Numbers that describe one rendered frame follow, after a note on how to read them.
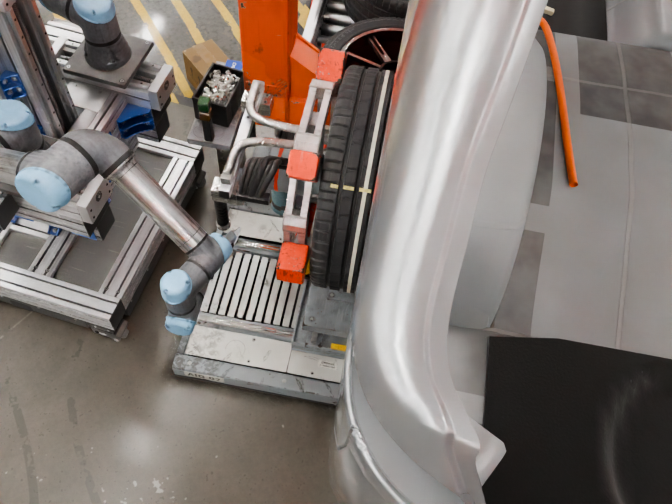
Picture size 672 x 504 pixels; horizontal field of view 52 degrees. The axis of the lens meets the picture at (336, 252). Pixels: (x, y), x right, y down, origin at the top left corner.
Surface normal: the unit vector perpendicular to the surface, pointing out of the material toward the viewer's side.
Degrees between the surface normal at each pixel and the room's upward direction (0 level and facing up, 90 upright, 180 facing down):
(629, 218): 22
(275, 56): 90
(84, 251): 0
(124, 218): 0
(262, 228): 0
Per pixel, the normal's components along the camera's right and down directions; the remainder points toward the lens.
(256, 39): -0.18, 0.83
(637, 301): 0.00, -0.20
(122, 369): 0.06, -0.52
